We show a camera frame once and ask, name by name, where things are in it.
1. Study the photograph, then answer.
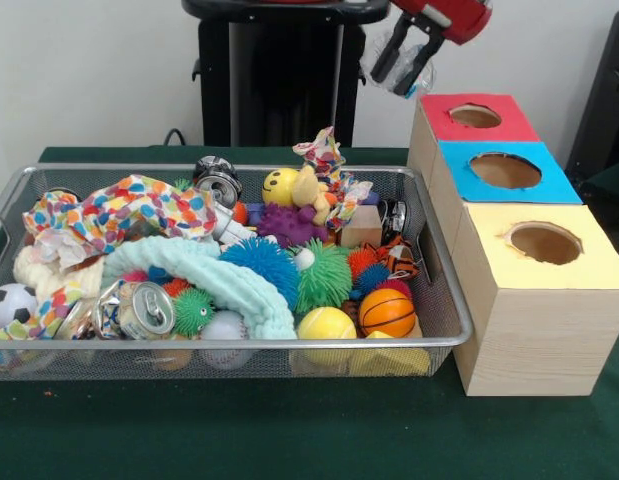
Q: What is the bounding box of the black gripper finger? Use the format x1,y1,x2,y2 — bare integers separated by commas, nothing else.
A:
391,31,447,98
369,12,416,85

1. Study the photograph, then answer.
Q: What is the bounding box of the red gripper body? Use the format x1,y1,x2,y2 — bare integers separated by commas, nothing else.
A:
391,0,493,47

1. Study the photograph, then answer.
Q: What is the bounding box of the crushed clear plastic bottle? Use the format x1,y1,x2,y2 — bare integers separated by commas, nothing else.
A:
359,29,438,101

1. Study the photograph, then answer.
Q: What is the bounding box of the wooden box with three holes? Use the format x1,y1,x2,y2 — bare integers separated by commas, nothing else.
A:
407,93,619,398

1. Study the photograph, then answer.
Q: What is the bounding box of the silver mesh bin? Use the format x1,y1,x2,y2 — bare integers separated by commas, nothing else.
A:
0,163,475,382

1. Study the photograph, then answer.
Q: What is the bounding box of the black chair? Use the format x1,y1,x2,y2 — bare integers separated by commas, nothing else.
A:
563,8,619,229

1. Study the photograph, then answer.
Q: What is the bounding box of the yellow smiley ball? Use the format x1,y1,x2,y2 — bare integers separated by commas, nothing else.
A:
261,167,303,207

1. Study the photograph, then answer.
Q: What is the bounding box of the purple spiky toy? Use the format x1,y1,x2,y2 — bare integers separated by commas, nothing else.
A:
256,202,330,247

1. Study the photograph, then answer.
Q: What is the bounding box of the dark green tablecloth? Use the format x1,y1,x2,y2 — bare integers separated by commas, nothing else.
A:
581,158,619,204
0,145,619,480

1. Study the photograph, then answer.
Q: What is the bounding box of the large green spiky ball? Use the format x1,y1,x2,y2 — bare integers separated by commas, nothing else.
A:
291,238,354,315

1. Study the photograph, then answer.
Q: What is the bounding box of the blue spiky ball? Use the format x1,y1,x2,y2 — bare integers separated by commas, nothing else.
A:
218,236,301,309

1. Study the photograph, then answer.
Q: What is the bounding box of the orange basketball toy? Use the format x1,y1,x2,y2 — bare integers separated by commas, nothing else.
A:
358,288,417,338

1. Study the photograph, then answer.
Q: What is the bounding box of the mint green cloth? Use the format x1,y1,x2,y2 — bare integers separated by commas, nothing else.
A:
102,235,299,341

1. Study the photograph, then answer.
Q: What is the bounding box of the colourful polka dot cloth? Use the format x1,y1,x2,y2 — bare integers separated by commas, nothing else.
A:
22,173,220,255

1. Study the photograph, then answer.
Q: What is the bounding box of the crushed silver can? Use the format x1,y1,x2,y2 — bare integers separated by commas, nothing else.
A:
93,280,178,341

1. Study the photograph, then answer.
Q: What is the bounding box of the small soccer ball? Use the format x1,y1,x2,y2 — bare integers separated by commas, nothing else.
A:
0,283,39,331

